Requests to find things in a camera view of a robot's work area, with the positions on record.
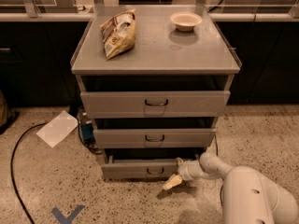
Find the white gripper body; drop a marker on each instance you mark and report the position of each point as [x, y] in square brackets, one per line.
[186, 172]

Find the grey bottom drawer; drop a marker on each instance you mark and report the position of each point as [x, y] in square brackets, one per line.
[130, 163]

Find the grey drawer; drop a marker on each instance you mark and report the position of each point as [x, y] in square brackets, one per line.
[154, 104]
[130, 163]
[154, 138]

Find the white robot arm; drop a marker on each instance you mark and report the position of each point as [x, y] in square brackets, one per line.
[248, 197]

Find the grey middle drawer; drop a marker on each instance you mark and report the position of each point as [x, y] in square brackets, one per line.
[154, 138]

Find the grey drawer cabinet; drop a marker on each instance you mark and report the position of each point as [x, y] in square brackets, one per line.
[162, 59]

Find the grey top drawer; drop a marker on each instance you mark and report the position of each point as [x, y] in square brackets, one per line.
[154, 104]

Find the blue box on floor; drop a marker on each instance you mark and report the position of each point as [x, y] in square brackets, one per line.
[87, 133]

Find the white paper sheet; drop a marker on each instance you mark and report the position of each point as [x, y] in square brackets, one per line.
[57, 129]

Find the white paper bowl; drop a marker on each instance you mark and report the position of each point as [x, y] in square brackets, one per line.
[185, 21]

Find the yellow brown chip bag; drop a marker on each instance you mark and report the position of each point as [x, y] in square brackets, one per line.
[119, 33]

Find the brown bag at left edge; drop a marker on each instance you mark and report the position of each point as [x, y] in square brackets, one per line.
[5, 113]

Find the white counter rail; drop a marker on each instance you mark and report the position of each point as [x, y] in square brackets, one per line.
[222, 17]

